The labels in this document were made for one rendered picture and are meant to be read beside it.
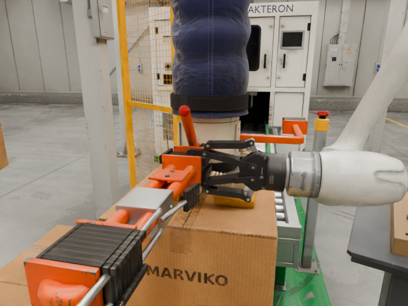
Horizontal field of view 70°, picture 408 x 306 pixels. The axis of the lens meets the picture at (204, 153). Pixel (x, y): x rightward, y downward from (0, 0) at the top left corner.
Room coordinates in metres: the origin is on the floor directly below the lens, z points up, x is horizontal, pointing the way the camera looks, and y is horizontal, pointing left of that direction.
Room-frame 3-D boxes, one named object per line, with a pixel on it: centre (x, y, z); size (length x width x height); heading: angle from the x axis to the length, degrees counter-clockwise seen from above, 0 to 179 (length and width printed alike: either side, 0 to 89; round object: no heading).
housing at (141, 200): (0.39, 0.08, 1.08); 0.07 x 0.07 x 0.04; 77
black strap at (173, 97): (0.85, -0.02, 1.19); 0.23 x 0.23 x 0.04
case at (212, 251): (0.86, -0.01, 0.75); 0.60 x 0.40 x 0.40; 168
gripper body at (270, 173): (0.56, -0.12, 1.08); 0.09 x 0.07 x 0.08; 79
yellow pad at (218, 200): (0.82, -0.11, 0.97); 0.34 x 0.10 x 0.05; 167
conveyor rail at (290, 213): (2.31, -0.63, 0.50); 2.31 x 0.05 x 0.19; 169
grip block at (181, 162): (0.60, 0.04, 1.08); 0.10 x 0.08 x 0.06; 77
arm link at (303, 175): (0.54, -0.19, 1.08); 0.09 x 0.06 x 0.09; 169
